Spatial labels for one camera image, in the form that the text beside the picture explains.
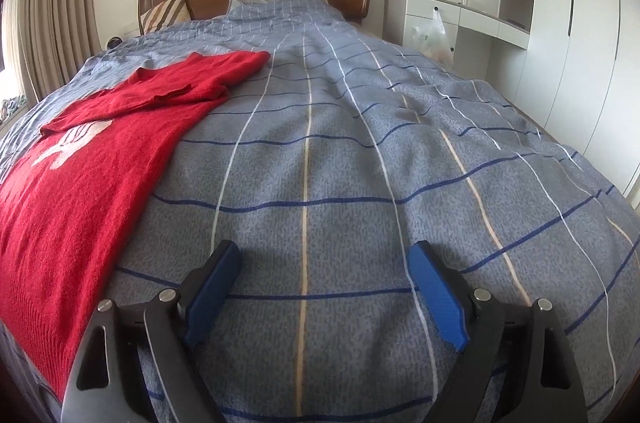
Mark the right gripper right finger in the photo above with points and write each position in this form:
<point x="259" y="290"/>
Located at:
<point x="465" y="317"/>

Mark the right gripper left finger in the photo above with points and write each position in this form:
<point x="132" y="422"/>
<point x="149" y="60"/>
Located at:
<point x="188" y="312"/>

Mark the red knit sweater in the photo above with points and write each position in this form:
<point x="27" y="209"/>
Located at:
<point x="70" y="204"/>

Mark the clothes pile on bench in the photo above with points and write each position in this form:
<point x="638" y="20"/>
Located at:
<point x="10" y="106"/>

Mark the blue plaid bed duvet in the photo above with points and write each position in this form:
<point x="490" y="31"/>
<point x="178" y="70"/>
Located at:
<point x="324" y="168"/>

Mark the small black round device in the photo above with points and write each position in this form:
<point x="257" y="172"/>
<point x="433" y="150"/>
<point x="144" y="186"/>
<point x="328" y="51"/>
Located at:
<point x="113" y="42"/>

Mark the white plastic bag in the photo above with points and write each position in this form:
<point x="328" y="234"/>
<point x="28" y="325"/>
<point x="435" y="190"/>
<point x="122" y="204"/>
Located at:
<point x="432" y="41"/>

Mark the white desk with drawers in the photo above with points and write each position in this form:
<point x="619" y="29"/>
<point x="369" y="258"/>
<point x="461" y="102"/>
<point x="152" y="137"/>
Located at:
<point x="470" y="35"/>

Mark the striped pillow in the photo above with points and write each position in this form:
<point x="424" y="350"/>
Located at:
<point x="166" y="14"/>

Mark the beige curtain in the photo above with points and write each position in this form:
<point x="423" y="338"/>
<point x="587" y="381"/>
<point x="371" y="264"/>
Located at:
<point x="46" y="42"/>

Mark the white wardrobe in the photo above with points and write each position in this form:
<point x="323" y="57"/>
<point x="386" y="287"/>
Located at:
<point x="578" y="79"/>

